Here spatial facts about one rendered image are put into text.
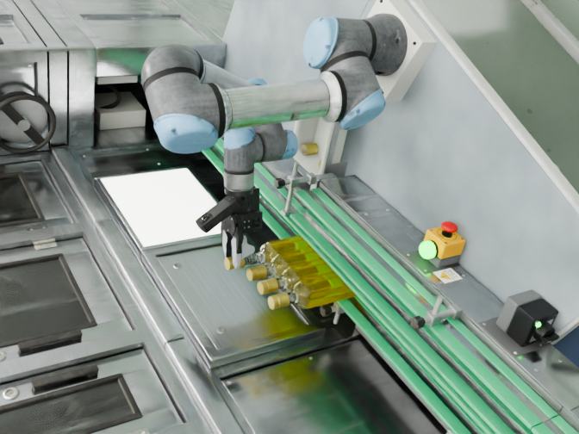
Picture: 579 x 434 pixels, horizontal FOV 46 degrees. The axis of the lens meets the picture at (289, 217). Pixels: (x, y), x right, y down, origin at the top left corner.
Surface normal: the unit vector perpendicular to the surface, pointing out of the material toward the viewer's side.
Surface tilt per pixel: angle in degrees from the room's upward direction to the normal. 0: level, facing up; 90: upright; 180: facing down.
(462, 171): 0
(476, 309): 90
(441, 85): 0
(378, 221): 90
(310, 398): 91
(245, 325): 90
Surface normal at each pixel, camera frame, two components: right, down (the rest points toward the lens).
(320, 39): -0.84, 0.00
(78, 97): 0.51, 0.53
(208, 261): 0.18, -0.83
